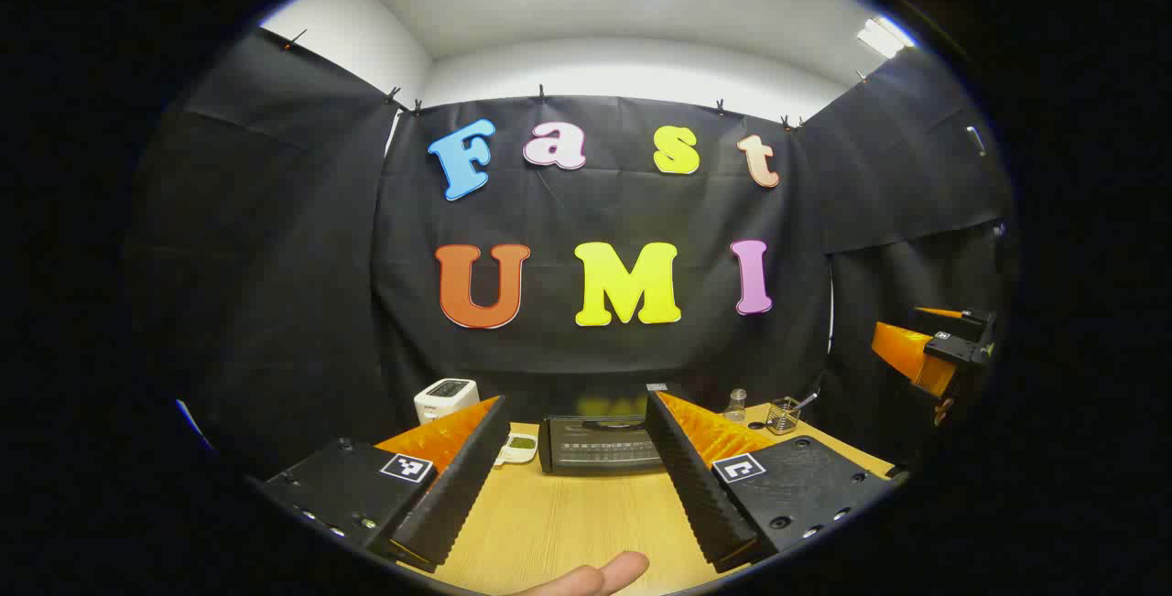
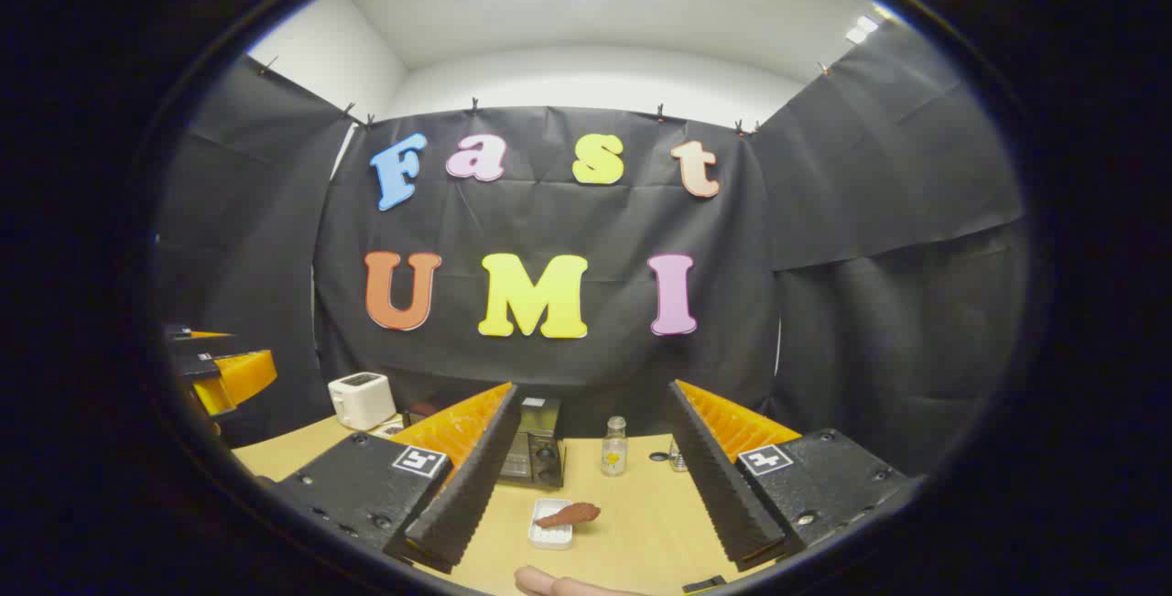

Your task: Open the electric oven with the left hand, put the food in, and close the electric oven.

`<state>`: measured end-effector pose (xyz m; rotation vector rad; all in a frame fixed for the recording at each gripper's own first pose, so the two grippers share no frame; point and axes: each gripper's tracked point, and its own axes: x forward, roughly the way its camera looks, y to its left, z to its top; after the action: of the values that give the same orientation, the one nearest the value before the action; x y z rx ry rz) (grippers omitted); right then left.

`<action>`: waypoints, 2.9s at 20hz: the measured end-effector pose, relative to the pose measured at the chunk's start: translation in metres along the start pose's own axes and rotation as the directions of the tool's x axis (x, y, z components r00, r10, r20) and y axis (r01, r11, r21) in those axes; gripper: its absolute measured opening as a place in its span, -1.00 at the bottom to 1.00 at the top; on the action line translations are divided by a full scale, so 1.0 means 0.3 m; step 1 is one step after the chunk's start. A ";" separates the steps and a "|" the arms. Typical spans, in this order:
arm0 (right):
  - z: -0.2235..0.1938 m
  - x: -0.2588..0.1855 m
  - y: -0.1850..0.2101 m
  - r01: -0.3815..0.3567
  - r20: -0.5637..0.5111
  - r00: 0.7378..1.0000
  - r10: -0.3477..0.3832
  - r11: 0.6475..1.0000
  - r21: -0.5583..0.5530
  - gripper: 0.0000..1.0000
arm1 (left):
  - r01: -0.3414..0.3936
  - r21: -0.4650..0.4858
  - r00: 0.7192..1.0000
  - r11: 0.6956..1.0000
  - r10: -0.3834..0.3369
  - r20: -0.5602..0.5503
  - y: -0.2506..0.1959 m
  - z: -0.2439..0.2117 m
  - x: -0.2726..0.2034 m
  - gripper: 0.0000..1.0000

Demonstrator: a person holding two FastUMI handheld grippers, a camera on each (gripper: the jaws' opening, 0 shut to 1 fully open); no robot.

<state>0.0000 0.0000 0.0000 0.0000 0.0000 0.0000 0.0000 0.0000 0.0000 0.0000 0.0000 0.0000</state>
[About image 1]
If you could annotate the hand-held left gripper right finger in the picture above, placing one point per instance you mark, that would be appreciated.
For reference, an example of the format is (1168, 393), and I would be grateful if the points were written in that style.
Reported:
(696, 495)

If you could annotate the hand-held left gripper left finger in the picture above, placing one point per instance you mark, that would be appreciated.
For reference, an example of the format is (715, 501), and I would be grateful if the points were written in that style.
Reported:
(462, 495)

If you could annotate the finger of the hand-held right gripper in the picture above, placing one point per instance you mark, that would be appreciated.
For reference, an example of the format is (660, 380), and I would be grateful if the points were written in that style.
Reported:
(941, 313)
(902, 353)

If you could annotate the black electric oven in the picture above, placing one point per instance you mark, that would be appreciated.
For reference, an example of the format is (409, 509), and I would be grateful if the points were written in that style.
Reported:
(595, 449)

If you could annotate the white ribbed plate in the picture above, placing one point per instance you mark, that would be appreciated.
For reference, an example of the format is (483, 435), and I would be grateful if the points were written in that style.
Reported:
(513, 457)

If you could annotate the white toaster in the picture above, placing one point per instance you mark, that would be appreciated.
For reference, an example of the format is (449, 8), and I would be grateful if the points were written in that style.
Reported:
(446, 399)

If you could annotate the small spoon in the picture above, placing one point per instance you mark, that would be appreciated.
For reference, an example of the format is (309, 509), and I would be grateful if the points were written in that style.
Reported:
(808, 401)

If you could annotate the small ceiling light panel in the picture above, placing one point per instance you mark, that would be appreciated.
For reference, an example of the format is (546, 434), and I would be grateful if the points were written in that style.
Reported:
(884, 36)

